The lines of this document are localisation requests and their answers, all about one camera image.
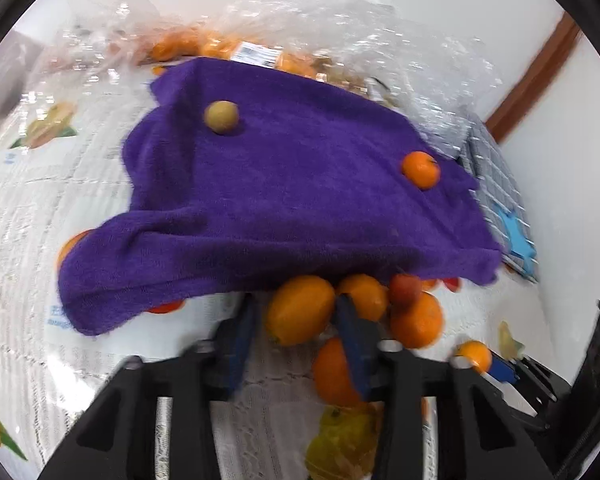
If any grey wire basket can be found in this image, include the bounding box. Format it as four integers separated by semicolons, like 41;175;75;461
455;110;541;283

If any large oval orange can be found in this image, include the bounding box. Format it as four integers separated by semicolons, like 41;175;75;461
264;275;337;347

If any small red fruit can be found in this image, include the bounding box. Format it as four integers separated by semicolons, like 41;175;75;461
389;273;423;308

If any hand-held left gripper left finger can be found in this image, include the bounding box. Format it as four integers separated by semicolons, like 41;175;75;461
37;292;261;480

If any yellow-green round fruit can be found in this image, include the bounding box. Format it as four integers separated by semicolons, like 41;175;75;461
203;100;240;136

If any fruit-printed white tablecloth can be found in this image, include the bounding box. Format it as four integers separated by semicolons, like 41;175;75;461
0;35;600;480

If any grey translucent plastic sheet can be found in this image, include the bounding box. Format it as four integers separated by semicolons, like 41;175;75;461
0;30;46;131

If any brown wooden trim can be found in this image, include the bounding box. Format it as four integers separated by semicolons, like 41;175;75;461
485;10;581;143

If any purple towel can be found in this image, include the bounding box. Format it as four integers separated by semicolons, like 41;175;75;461
57;56;503;337

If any clear plastic bag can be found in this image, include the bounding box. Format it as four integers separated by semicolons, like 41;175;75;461
35;0;496;161

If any pile of bagged mandarins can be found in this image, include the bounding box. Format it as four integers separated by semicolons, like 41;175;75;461
150;27;331;81

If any blue star-shaped object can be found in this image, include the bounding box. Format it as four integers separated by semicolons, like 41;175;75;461
494;204;539;281

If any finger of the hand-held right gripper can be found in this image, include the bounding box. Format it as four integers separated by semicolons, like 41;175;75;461
487;352;573;431

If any small mandarin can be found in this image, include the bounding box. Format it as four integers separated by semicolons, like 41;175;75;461
401;151;441;191
455;340;494;375

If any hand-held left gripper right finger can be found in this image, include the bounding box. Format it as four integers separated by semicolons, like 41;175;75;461
334;294;556;480

